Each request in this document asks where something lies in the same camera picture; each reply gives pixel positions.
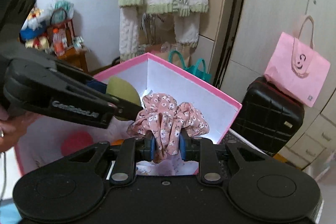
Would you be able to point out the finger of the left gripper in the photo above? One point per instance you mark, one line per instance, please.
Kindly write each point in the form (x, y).
(70, 79)
(120, 108)

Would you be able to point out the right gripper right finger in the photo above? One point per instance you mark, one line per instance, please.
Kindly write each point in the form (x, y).
(201, 150)

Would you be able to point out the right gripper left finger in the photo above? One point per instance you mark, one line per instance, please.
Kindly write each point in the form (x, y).
(130, 152)

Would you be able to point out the green makeup sponge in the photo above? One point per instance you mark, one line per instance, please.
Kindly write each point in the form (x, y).
(120, 88)

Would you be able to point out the pink strawberry plush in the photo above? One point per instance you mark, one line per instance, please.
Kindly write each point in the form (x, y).
(75, 142)

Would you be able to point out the person left hand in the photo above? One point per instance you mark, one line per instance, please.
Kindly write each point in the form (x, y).
(14, 128)

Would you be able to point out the pink cardboard box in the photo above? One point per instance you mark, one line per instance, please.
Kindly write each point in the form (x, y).
(166, 86)

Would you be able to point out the wooden nightstand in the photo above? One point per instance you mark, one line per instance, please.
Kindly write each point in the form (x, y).
(75, 58)

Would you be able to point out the orange drink bottle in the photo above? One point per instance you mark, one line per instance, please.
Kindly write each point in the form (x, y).
(58, 43)

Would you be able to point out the flower bouquet blue wrap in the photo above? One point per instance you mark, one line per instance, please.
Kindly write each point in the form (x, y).
(33, 33)

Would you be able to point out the woven handbag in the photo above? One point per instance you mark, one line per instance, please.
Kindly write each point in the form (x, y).
(59, 20)

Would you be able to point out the brown paper bag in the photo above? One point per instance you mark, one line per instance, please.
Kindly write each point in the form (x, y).
(163, 50)

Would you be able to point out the black suitcase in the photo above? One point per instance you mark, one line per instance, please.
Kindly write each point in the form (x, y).
(268, 118)

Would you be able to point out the pink paper shopping bag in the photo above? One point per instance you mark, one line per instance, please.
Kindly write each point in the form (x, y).
(297, 70)

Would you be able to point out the beige wardrobe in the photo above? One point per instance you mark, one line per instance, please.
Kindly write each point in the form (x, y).
(254, 29)

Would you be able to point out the teal handled bag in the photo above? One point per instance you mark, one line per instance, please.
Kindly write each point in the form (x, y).
(199, 69)

